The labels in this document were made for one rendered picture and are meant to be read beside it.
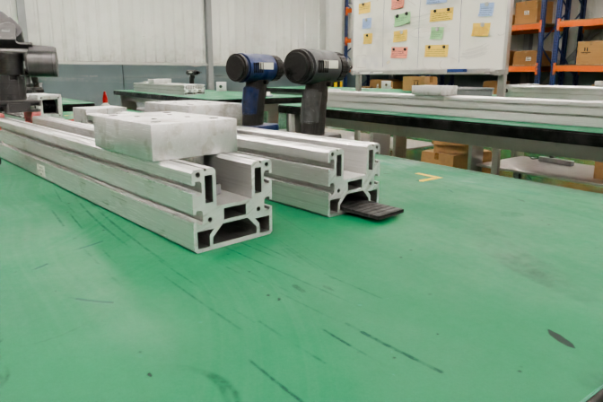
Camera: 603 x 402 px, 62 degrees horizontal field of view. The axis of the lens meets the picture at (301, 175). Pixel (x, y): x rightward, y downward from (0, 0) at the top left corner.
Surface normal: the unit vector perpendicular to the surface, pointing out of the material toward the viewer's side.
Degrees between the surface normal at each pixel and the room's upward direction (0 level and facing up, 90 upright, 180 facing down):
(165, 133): 90
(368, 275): 0
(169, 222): 90
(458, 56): 90
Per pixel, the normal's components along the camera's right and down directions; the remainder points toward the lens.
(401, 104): -0.79, 0.12
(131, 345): 0.00, -0.98
